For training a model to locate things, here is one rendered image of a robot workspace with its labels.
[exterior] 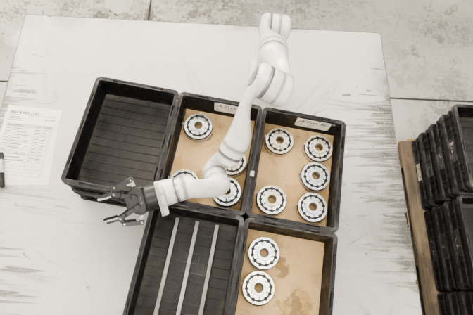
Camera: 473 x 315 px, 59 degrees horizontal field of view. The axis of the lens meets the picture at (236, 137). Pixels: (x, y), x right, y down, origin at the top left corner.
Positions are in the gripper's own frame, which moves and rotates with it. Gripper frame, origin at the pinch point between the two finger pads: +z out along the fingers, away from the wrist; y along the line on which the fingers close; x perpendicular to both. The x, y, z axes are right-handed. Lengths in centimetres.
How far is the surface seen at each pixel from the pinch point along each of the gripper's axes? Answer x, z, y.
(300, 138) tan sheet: -30, -68, -1
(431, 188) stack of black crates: -67, -143, -49
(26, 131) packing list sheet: -58, 30, 25
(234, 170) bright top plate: -24.0, -40.7, -4.4
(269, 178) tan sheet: -24, -52, -10
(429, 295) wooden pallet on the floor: -55, -124, -97
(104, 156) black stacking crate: -35.6, 1.6, 10.3
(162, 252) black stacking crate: -17.2, -10.5, -22.8
